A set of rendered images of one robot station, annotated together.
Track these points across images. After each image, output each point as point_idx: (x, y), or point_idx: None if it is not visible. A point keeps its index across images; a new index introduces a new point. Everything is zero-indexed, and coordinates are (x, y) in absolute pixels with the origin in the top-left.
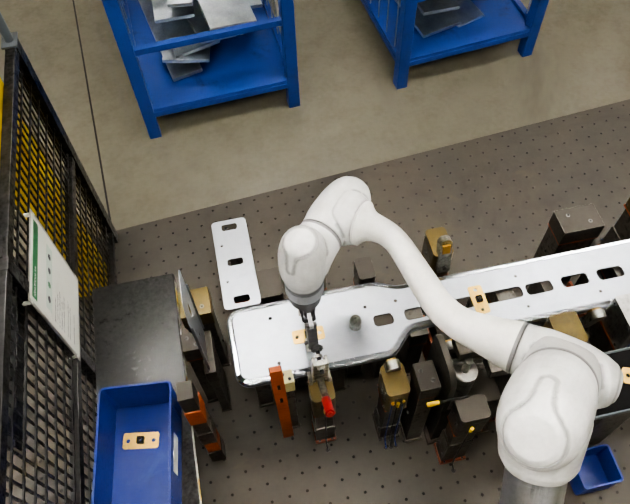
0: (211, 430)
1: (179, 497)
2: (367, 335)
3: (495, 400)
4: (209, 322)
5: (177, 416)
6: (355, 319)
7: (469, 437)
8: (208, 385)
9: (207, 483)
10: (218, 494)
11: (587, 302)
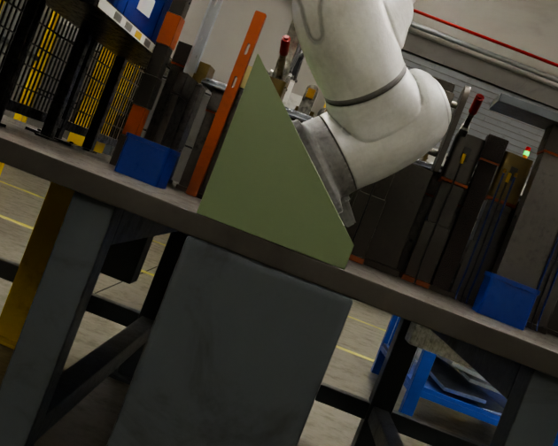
0: (158, 76)
1: (127, 11)
2: None
3: (424, 170)
4: (199, 80)
5: (155, 23)
6: (324, 108)
7: (384, 184)
8: (153, 130)
9: (94, 158)
10: (99, 161)
11: None
